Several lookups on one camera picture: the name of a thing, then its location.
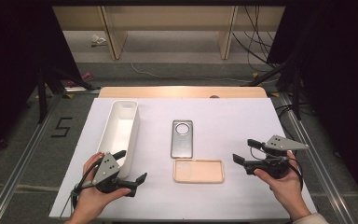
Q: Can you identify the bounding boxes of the white table mat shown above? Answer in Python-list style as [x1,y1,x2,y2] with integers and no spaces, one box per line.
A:
[48,97,318,220]

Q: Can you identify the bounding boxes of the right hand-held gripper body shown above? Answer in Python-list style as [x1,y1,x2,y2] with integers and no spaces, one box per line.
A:
[243,134,310,180]

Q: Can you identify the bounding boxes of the black cable beside table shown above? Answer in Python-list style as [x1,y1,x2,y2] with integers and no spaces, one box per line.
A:
[274,102,300,158]

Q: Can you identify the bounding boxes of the person's left hand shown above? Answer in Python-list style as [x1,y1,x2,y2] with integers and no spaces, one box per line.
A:
[69,151,131,223]

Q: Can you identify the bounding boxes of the left hand-held gripper black cable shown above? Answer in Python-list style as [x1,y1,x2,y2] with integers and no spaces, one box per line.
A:
[59,155,106,218]

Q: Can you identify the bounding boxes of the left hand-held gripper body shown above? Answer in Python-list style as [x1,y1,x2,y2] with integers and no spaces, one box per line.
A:
[91,151,129,194]

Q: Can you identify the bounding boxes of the light wooden table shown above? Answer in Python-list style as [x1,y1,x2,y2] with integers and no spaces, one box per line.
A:
[98,86,269,100]

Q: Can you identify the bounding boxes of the black curtain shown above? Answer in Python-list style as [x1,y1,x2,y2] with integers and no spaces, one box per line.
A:
[0,0,82,164]
[266,0,358,214]

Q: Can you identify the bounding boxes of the right hand-held gripper black cable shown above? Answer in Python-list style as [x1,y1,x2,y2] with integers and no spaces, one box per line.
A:
[288,157,305,191]

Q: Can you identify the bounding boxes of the metal floor rail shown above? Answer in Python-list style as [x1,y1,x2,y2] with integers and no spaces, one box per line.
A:
[277,91,356,224]
[0,92,63,224]

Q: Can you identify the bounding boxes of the pink object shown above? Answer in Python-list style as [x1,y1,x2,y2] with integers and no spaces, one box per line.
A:
[66,71,94,89]

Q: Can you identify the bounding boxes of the peach phone case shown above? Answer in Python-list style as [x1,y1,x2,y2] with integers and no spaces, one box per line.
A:
[172,159,226,185]

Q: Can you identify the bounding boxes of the black floor cables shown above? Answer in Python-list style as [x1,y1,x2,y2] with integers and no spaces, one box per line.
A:
[231,5,282,73]

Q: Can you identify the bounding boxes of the beige wooden desk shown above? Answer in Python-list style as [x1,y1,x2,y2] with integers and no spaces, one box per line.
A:
[51,5,286,61]

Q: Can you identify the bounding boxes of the hand-held gripper black cable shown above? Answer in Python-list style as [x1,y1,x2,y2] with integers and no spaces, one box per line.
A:
[59,155,106,218]
[288,157,305,191]

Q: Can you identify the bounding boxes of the white plastic storage box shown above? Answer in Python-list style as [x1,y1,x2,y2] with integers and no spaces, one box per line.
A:
[96,99,141,180]

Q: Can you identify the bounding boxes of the person's right hand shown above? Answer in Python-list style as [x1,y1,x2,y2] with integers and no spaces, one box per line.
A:
[254,150,312,221]

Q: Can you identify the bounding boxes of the crumpled white paper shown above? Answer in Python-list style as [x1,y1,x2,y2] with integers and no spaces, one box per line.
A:
[90,34,107,48]

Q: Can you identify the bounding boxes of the right hand-held gripper thin wire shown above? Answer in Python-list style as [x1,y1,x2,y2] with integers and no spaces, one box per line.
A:
[249,147,267,161]

